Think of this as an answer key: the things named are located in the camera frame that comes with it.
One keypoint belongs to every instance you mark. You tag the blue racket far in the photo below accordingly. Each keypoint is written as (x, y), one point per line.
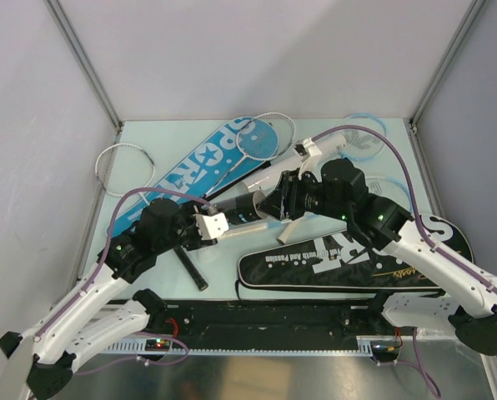
(361, 147)

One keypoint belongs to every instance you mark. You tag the white racket black grip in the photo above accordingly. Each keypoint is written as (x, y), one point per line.
(129, 263)

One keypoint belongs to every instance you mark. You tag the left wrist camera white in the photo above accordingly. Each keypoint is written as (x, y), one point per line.
(211, 227)

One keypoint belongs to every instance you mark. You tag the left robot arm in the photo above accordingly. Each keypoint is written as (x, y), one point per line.
(45, 357)

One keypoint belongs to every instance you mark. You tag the black racket cover bag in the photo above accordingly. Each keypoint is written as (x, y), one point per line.
(333, 263)

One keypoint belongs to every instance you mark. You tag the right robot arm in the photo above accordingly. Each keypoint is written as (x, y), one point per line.
(380, 223)

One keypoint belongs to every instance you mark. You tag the aluminium frame post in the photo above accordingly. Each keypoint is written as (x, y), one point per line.
(461, 36)
(75, 45)

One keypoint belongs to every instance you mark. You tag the black shuttlecock tube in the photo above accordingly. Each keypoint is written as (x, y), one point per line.
(243, 208)

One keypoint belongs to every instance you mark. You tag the left aluminium frame post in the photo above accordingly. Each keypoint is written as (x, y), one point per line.
(75, 45)

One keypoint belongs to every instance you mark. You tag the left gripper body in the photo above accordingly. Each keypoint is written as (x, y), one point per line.
(185, 233)

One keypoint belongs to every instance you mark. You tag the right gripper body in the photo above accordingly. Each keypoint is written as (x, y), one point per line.
(308, 197)

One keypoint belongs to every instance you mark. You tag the right aluminium frame post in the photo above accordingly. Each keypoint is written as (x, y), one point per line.
(461, 36)

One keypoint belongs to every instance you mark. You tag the blue racket cover bag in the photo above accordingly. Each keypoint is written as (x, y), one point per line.
(202, 162)

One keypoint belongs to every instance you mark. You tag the blue racket near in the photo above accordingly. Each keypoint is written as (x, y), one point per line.
(383, 186)

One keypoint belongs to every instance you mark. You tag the white shuttlecock tube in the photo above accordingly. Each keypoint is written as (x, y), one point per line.
(269, 177)

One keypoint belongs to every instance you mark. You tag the white racket on blue bag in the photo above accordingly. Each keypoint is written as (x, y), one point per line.
(263, 138)

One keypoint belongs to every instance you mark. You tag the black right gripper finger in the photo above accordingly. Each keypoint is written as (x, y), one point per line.
(288, 186)
(275, 207)

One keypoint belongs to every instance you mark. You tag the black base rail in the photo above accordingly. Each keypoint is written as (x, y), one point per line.
(282, 326)

